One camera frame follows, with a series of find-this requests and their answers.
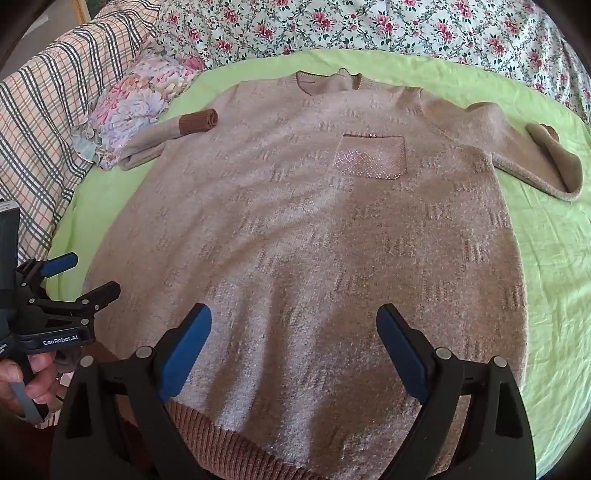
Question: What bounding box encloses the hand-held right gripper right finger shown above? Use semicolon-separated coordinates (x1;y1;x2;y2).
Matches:
376;302;537;480

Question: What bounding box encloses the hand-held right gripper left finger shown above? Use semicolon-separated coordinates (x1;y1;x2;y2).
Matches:
51;302;213;480

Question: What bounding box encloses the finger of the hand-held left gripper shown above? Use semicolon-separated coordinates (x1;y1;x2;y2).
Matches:
25;281;122;326
16;252;79;282

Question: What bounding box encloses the beige knit sweater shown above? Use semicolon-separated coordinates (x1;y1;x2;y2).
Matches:
81;68;581;478

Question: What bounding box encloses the person's left hand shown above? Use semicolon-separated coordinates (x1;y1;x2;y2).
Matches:
0;352;65;420

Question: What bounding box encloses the person's dark red clothing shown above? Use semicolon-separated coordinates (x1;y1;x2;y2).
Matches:
0;413;58;480

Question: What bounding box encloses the plaid blanket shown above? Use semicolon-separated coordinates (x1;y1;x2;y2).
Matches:
0;0;162;264

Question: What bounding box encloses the pastel floral folded cloth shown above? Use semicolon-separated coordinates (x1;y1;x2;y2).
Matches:
69;53;206;171

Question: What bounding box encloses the light green sheet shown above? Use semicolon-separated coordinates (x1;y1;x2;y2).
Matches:
44;48;591;444

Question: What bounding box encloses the floral bed sheet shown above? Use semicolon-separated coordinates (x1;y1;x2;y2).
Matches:
152;0;591;125

